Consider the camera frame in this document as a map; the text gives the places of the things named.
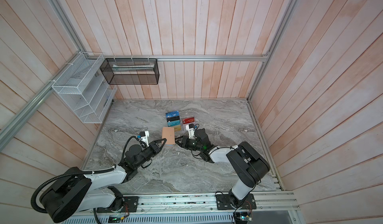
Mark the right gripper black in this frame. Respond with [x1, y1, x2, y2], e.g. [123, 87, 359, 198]
[174, 135, 203, 152]

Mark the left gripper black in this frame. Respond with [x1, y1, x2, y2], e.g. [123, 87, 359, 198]
[135, 138, 167, 168]

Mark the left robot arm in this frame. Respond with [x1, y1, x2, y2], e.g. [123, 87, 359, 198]
[31, 138, 167, 223]

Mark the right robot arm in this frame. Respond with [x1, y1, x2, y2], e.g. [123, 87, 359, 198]
[175, 129, 271, 210]

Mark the yellow VIP card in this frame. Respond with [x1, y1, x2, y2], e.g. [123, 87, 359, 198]
[173, 124, 182, 132]

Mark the white pink card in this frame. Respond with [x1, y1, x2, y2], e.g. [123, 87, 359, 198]
[184, 123, 194, 130]

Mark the teal VIP card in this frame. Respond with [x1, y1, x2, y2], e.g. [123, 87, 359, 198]
[167, 120, 181, 127]

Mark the red card on stand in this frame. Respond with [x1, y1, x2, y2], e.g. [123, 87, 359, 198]
[183, 117, 195, 124]

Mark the black card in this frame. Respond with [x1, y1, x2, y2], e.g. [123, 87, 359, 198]
[167, 116, 180, 122]

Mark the blue card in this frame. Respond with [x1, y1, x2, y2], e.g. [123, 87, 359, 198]
[166, 111, 180, 118]

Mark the black mesh basket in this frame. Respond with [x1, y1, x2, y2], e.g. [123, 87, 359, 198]
[100, 58, 160, 85]

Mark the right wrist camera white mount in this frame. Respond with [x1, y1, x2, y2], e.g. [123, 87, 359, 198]
[186, 123, 195, 139]

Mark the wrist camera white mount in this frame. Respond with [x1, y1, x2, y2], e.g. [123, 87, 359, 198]
[186, 123, 195, 139]
[137, 131, 150, 148]

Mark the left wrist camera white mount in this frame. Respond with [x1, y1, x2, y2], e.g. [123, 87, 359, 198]
[137, 131, 150, 148]

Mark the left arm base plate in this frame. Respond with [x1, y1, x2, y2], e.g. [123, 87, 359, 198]
[96, 196, 139, 214]

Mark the aluminium front rail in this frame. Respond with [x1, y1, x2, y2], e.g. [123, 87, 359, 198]
[59, 190, 300, 217]

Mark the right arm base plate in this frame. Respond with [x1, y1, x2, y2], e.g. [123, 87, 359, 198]
[215, 192, 257, 211]

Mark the white wire mesh shelf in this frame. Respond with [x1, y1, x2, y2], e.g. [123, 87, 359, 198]
[52, 52, 117, 124]

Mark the horizontal aluminium wall rail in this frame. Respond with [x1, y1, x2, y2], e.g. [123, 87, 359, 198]
[102, 54, 268, 62]

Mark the black corrugated cable hose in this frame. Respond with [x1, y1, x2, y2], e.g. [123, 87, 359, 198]
[30, 164, 117, 214]

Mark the left aluminium wall rail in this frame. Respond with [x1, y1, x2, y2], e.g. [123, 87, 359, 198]
[1, 51, 82, 151]

